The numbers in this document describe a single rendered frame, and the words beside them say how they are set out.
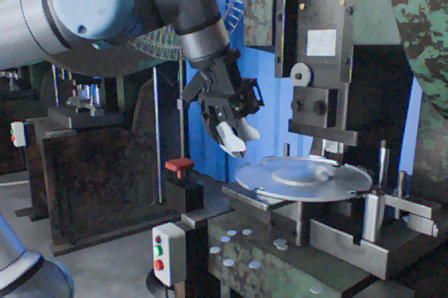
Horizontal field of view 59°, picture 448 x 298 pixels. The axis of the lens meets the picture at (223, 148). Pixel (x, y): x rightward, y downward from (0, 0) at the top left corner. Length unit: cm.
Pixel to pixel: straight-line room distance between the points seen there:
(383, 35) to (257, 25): 31
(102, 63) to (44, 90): 199
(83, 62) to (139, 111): 50
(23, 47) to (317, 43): 58
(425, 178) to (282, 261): 43
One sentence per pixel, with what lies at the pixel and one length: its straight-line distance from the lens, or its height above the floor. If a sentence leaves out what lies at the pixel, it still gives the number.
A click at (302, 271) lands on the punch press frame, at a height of 64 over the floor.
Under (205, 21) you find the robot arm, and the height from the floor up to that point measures 109.
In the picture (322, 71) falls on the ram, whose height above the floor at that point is 101.
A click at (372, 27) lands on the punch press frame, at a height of 109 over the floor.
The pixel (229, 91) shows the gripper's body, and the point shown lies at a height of 99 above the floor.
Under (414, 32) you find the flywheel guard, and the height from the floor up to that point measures 107.
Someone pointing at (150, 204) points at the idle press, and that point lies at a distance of 250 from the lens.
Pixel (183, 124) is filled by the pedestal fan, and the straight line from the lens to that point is 168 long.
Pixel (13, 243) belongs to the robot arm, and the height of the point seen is 74.
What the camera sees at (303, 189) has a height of 78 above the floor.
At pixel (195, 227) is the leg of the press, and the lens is 100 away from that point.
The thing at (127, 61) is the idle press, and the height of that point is 99.
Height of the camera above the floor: 105
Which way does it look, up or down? 14 degrees down
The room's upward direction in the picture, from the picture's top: straight up
